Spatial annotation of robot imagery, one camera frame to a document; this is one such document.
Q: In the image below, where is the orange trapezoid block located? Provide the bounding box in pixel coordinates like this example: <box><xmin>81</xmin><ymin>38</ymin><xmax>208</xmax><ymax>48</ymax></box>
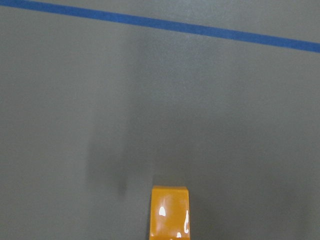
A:
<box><xmin>149</xmin><ymin>185</ymin><xmax>191</xmax><ymax>240</ymax></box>

